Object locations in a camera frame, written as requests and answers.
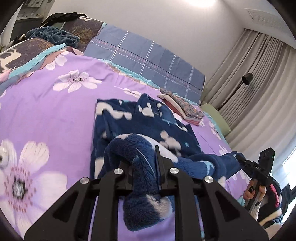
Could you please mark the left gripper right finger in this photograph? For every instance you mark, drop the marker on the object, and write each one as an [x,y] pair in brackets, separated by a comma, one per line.
[204,210]

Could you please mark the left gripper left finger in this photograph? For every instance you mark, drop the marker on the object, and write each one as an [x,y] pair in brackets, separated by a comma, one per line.
[87,211]

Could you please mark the navy star fleece baby jacket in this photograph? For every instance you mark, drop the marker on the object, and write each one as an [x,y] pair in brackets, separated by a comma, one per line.
[131,132]

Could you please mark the folded floral clothes stack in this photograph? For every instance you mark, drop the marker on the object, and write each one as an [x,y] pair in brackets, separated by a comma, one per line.
[181,107]

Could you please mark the person right hand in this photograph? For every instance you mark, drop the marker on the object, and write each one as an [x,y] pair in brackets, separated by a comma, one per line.
[247,195]

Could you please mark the green pillow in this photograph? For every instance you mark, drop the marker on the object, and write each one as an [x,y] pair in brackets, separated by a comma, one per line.
[217,117]

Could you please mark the beige pleated curtain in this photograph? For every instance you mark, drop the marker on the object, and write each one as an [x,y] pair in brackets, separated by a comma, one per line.
[262,114]

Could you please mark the black floor lamp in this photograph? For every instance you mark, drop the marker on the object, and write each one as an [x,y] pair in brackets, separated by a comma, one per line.
[245,80]

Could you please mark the purple floral bed sheet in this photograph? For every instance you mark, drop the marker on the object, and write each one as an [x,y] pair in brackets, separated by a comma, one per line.
[48,119]

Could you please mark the blue plaid pillow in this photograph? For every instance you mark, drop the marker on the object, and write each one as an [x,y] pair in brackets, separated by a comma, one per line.
[148,59]

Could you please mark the dark deer print quilt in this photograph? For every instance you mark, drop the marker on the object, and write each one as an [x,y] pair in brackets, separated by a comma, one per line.
[24,49]

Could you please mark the dark teal fuzzy blanket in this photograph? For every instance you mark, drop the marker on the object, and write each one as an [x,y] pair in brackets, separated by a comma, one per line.
[54,36]

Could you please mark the black garment on headboard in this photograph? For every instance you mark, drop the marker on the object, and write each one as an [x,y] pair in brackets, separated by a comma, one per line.
[60,18]

